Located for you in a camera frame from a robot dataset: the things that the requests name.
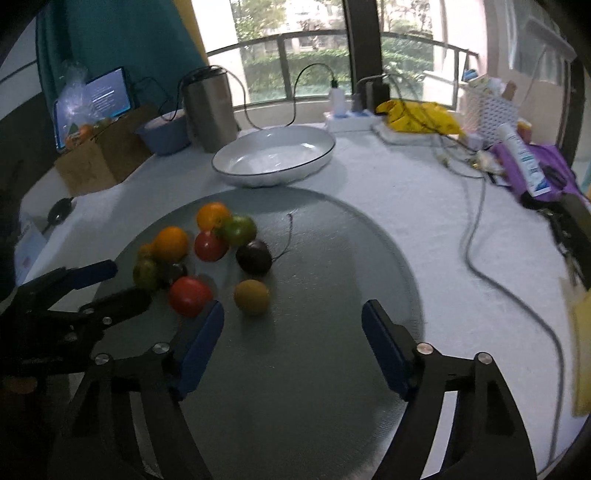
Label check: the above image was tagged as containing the brown cardboard box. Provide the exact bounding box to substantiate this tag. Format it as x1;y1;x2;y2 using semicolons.
54;105;157;197

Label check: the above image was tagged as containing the blue plastic bowl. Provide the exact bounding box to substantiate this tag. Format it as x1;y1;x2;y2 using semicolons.
135;110;190;156

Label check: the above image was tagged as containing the round grey glass mat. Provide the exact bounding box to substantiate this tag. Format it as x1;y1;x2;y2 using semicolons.
94;185;425;480

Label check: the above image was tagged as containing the white blue tube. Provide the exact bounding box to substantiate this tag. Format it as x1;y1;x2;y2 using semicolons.
497;123;551;197

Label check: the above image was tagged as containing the green tomato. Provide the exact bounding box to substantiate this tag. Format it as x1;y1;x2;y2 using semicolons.
132;258;158;290
219;215;257;248

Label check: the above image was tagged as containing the green tomato front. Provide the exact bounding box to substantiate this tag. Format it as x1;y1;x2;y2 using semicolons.
132;258;158;290

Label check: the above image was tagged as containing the yellow brown kiwi fruit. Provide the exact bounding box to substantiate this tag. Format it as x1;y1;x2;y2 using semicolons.
233;279;270;317

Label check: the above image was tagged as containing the red tomato small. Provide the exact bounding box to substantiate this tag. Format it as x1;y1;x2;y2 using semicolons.
193;231;229;263

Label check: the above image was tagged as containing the white charger plug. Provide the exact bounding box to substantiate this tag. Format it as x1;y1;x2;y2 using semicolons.
329;78;348;118

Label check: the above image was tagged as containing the stainless steel tumbler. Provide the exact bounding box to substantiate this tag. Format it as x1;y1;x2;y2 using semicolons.
180;66;238;153

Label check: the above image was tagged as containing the dark plum with stem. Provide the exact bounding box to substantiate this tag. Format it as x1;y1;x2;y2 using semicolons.
235;213;294;278

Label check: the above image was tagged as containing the white power strip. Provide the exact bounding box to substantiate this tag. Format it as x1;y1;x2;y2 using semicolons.
324;110;383;133

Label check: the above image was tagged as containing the grey power cable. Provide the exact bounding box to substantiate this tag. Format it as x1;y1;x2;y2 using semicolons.
431;133;567;467

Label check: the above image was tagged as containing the small dark plum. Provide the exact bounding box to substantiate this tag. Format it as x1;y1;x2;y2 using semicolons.
167;262;188;285

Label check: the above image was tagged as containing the red tomato with stem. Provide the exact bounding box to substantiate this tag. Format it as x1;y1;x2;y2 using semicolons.
168;276;213;318

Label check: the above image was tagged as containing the white oval serving plate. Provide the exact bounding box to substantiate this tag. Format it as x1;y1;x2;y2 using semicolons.
211;125;337;188

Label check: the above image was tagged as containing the large orange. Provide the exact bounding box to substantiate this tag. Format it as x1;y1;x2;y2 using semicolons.
197;202;231;231
151;226;189;264

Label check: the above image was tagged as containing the balcony metal railing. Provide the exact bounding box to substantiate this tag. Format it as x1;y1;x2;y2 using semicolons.
207;29;480;109

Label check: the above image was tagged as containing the black charging cable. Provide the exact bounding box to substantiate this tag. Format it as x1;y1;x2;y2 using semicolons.
216;62;341;131

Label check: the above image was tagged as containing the black power adapter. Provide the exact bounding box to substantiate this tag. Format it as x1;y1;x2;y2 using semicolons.
352;78;391;114

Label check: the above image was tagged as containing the large orange back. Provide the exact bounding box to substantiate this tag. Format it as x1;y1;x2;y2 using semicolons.
197;202;231;231

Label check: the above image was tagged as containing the clear plastic fruit bag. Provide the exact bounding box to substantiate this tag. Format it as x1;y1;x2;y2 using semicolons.
53;62;115;151

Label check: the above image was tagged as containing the tablet with lit screen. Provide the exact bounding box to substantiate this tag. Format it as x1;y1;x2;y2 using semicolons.
52;65;134;153

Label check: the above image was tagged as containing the yellow notepad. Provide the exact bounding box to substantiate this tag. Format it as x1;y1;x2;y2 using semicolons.
571;291;591;417

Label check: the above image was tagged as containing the white perforated basket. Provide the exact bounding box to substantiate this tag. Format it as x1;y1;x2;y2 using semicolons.
459;86;518;147

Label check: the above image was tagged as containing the green tomato back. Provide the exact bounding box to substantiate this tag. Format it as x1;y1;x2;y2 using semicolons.
219;215;257;248

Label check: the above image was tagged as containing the yellow curtain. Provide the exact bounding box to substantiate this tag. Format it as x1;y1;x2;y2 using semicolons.
173;0;209;65

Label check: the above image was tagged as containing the black spoon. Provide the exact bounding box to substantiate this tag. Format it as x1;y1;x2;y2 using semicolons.
42;197;74;234

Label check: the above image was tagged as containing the large orange front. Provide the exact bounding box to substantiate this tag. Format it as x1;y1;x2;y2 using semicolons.
151;226;189;264

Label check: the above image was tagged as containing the teal curtain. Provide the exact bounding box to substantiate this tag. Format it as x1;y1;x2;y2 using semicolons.
35;0;205;111

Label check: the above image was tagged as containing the small yellow orange fruit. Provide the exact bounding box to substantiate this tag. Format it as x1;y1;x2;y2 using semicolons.
137;244;153;259

